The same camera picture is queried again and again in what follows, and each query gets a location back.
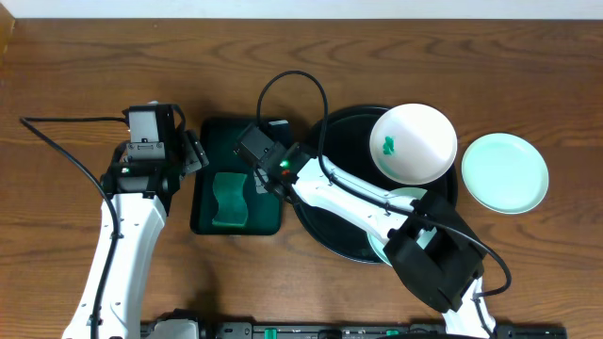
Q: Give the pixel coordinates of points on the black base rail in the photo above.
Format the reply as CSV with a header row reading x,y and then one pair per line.
x,y
186,324

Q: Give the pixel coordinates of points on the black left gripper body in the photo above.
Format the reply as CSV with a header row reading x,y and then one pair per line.
x,y
193,152

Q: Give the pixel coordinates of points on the white plate at back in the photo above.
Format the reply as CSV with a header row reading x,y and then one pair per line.
x,y
413,144

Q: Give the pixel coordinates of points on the green scouring sponge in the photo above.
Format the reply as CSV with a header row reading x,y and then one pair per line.
x,y
228,190

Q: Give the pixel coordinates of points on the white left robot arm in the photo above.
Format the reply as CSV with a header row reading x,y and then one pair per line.
x,y
133,216

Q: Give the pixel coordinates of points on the white plate front green stain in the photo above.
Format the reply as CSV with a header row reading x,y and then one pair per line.
x,y
410,193

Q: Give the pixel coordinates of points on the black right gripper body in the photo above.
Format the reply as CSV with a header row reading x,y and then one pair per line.
x,y
267,178

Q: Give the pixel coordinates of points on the black round serving tray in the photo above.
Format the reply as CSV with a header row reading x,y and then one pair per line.
x,y
347,145

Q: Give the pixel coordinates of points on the black rectangular water tray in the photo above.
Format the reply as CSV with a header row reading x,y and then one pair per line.
x,y
218,138

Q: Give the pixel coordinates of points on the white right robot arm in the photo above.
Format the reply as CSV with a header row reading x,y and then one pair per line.
x,y
433,251

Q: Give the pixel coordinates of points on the white plate with green stain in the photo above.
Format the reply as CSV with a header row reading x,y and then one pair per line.
x,y
505,173

